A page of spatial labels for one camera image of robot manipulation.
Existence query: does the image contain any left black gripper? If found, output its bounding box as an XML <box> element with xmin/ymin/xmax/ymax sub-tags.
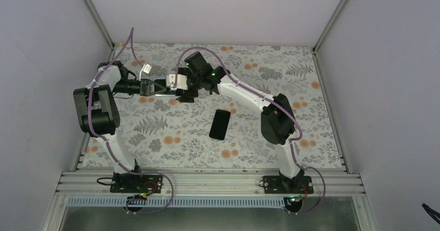
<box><xmin>113</xmin><ymin>79</ymin><xmax>167</xmax><ymax>97</ymax></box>

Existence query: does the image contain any black phone light-blue case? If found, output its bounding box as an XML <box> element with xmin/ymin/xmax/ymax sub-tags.
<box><xmin>153</xmin><ymin>78</ymin><xmax>180</xmax><ymax>98</ymax></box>

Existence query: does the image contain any black smartphone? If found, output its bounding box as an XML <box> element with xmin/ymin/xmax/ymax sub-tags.
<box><xmin>209</xmin><ymin>110</ymin><xmax>231</xmax><ymax>141</ymax></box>

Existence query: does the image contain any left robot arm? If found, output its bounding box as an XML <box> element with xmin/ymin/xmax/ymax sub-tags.
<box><xmin>73</xmin><ymin>61</ymin><xmax>167</xmax><ymax>192</ymax></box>

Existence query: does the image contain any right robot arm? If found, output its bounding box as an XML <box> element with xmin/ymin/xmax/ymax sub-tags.
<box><xmin>166</xmin><ymin>47</ymin><xmax>304</xmax><ymax>193</ymax></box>

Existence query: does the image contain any floral patterned table mat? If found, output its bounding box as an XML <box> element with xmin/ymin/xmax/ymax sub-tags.
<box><xmin>115</xmin><ymin>45</ymin><xmax>342</xmax><ymax>169</ymax></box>

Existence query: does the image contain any black object at corner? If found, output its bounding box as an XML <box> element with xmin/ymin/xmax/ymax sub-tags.
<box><xmin>422</xmin><ymin>203</ymin><xmax>440</xmax><ymax>224</ymax></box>

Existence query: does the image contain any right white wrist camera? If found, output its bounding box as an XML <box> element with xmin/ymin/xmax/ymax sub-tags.
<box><xmin>166</xmin><ymin>74</ymin><xmax>188</xmax><ymax>91</ymax></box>

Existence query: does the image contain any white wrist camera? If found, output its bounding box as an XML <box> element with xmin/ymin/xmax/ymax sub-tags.
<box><xmin>166</xmin><ymin>74</ymin><xmax>188</xmax><ymax>91</ymax></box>
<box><xmin>139</xmin><ymin>63</ymin><xmax>152</xmax><ymax>80</ymax></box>

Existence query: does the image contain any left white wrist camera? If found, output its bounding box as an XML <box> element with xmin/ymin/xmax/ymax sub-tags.
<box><xmin>139</xmin><ymin>63</ymin><xmax>152</xmax><ymax>80</ymax></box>

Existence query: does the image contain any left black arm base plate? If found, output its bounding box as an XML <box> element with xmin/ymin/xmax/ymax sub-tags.
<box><xmin>109</xmin><ymin>173</ymin><xmax>163</xmax><ymax>194</ymax></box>

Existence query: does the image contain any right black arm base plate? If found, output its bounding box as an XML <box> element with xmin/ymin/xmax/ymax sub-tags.
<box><xmin>262</xmin><ymin>175</ymin><xmax>314</xmax><ymax>194</ymax></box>

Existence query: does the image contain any aluminium rail frame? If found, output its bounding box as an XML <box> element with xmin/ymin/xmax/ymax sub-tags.
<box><xmin>41</xmin><ymin>162</ymin><xmax>377</xmax><ymax>231</ymax></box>

